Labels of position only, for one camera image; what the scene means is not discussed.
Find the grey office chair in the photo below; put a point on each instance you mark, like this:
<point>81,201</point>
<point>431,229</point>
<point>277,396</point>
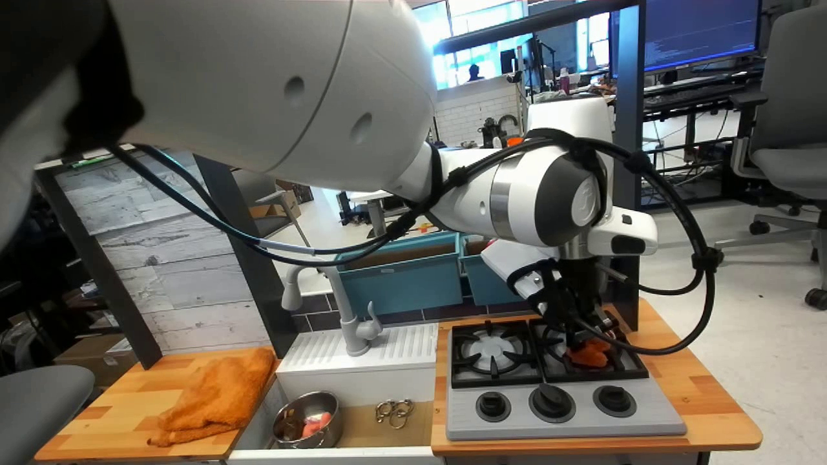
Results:
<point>789,130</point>

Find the grey toy faucet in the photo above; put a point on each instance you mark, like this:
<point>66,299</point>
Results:
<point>349,333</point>

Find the orange terry towel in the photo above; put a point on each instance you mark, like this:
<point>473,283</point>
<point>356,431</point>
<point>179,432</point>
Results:
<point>215,396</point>

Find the small steel pot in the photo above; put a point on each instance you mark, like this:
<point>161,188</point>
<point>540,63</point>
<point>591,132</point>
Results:
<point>287,427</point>

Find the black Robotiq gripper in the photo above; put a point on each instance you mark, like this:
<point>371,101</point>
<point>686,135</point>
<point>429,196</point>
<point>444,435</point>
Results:
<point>568,293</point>

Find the grey toy stove top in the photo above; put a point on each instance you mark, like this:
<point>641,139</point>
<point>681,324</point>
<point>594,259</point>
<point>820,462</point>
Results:
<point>559,423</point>

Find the grey padded seat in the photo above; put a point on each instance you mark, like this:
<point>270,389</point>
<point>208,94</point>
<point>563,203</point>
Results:
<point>40,415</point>

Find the grey wood backsplash panel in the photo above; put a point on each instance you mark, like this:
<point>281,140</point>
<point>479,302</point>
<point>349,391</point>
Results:
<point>172,259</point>

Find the black stove knob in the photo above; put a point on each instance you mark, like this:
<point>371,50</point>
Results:
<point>493,407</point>
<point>616,402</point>
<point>550,404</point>

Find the black metal kitchen frame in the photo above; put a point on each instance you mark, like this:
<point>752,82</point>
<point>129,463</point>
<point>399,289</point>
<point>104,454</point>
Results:
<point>629,86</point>

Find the pink plush toy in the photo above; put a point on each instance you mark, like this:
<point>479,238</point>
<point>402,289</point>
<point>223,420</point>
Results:
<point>315,424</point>

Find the black computer desk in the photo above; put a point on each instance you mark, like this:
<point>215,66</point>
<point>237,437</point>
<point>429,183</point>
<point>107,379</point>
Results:
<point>699,112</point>

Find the white toy sink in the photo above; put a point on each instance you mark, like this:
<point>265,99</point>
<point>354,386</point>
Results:
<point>363,362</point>

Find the computer monitor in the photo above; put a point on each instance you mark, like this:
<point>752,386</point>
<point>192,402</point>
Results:
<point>701,35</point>

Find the orange plush toy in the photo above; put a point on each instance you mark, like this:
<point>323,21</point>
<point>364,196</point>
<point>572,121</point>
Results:
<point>591,352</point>

